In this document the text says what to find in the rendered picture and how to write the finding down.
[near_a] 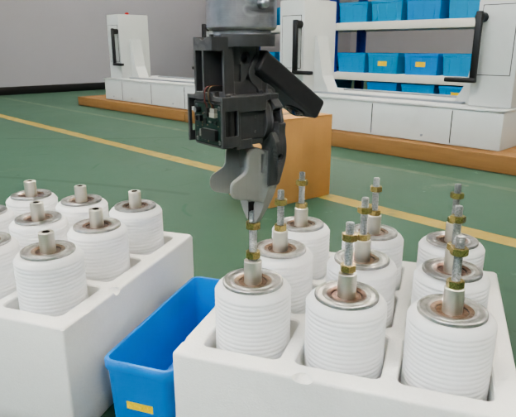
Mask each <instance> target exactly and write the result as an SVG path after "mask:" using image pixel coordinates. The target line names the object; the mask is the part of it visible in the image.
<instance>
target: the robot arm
mask: <svg viewBox="0 0 516 417"><path fill-rule="evenodd" d="M206 22H207V29H208V30H209V31H213V33H212V34H209V36H207V37H193V66H194V88H195V93H187V99H188V120H189V140H196V142H198V143H201V144H204V145H208V146H213V147H216V148H220V149H223V150H224V149H226V150H225V163H224V165H223V167H222V168H221V169H219V170H218V171H216V172H215V173H213V174H212V175H211V177H210V187H211V189H212V190H213V191H215V192H218V193H225V194H230V195H231V196H232V197H233V198H234V199H238V200H240V201H241V206H242V208H243V211H244V213H245V215H246V218H247V219H249V215H250V214H249V212H250V211H251V210H253V222H259V221H260V220H261V219H262V217H263V216H264V214H265V211H266V210H267V209H268V207H269V205H270V202H271V200H272V199H273V196H274V194H275V190H276V186H277V184H278V183H279V182H280V179H281V175H282V172H283V169H284V163H285V160H286V153H287V142H286V135H285V127H286V123H285V122H284V115H283V110H282V108H284V109H285V110H286V111H288V112H289V113H290V114H292V115H294V116H297V117H313V118H316V117H317V116H318V114H319V113H320V111H321V109H322V106H323V100H322V99H321V98H319V97H318V96H317V95H316V94H315V93H314V92H313V91H312V90H311V89H310V88H309V87H308V86H307V85H306V84H304V83H303V82H302V81H301V80H300V79H299V78H297V77H296V76H295V75H294V74H293V73H292V72H291V71H289V70H288V69H287V68H286V67H285V66H284V65H283V64H281V63H280V62H279V61H278V60H277V59H276V58H275V57H274V56H273V55H272V54H271V53H270V52H269V51H267V50H260V46H275V34H271V31H274V30H275V29H276V28H277V0H206ZM192 106H194V108H193V111H194V117H195V129H194V130H193V121H192ZM258 143H260V144H261V145H262V147H261V149H260V148H258V147H254V146H253V145H252V144H258Z"/></svg>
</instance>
